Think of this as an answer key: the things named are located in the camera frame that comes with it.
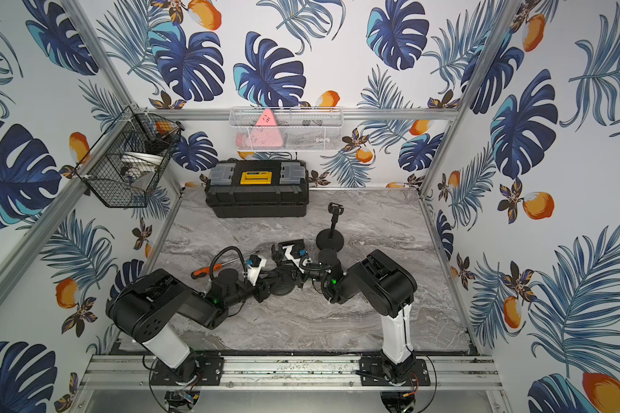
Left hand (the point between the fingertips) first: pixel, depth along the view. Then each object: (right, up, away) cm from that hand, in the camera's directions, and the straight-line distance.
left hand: (276, 274), depth 87 cm
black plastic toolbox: (-9, +31, +13) cm, 35 cm away
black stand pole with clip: (+20, +22, +1) cm, 30 cm away
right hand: (+1, +4, 0) cm, 4 cm away
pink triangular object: (-4, +49, +3) cm, 49 cm away
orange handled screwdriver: (-27, 0, +7) cm, 27 cm away
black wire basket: (-55, +38, +5) cm, 67 cm away
